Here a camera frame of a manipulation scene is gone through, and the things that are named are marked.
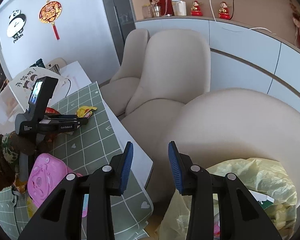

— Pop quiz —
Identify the cream upholstered chair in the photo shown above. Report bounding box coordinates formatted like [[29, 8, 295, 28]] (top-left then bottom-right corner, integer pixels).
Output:
[[110, 28, 151, 117], [120, 29, 212, 130], [145, 87, 300, 205]]

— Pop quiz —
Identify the yellow trash bag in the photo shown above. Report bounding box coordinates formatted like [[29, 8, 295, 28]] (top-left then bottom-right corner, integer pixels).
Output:
[[160, 157, 298, 240]]

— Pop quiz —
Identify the pink packet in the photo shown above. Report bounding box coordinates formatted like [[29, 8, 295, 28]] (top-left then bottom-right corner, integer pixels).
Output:
[[213, 211, 223, 239]]

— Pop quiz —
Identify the red gold wall ornament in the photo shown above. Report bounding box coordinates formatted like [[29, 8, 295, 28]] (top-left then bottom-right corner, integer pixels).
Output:
[[39, 0, 63, 40]]

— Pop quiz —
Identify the green grid table mat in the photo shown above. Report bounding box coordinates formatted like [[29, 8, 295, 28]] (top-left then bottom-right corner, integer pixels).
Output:
[[0, 81, 154, 240]]

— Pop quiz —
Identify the white pitcher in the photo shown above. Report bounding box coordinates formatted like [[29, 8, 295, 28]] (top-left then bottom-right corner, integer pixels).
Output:
[[171, 0, 187, 16]]

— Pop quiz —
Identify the black cable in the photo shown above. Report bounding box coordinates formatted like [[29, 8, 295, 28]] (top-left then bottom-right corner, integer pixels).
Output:
[[229, 0, 237, 20]]

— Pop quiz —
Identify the yellow snack wrapper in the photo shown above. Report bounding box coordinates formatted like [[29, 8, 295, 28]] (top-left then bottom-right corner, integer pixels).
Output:
[[76, 106, 98, 119]]

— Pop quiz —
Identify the panda wall clock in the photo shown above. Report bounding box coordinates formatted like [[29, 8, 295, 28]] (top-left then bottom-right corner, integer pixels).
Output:
[[7, 10, 27, 44]]

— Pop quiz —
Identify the grey glass door cabinet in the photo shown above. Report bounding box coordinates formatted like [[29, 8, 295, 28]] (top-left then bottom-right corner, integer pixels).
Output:
[[100, 0, 137, 72]]

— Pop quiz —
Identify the pink box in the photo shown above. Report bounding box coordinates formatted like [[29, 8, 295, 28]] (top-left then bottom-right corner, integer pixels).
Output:
[[27, 152, 89, 218]]

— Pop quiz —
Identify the beige object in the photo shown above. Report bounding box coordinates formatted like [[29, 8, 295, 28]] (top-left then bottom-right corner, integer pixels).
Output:
[[46, 58, 67, 74]]

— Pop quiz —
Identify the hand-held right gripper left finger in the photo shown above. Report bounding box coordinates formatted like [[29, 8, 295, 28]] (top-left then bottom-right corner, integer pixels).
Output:
[[17, 141, 134, 240]]

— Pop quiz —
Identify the glass jar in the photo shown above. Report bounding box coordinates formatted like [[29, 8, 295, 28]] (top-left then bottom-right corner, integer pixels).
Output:
[[142, 4, 153, 19]]

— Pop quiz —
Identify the person's left forearm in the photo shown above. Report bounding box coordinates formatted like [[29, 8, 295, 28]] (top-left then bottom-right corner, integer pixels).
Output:
[[0, 131, 22, 198]]

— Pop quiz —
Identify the white green packet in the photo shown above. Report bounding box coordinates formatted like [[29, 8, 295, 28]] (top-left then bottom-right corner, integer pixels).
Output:
[[249, 190, 275, 209]]

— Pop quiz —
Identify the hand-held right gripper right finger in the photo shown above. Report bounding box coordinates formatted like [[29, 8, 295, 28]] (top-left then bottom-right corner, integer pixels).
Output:
[[167, 141, 283, 240]]

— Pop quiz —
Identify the red doll figurine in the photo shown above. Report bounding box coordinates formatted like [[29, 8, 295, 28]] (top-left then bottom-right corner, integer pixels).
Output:
[[191, 0, 203, 16], [218, 1, 230, 20]]

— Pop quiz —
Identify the person's left hand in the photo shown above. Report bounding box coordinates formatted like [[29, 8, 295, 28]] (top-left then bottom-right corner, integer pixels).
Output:
[[12, 131, 48, 155]]

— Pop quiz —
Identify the white cable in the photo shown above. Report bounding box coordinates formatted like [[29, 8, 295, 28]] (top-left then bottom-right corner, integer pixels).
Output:
[[209, 0, 278, 34]]

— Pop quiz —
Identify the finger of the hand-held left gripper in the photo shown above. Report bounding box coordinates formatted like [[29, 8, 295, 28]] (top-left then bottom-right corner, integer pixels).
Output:
[[42, 114, 80, 121]]

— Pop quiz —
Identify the white sideboard cabinet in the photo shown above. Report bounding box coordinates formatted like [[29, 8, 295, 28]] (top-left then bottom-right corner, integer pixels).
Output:
[[134, 16, 300, 110]]

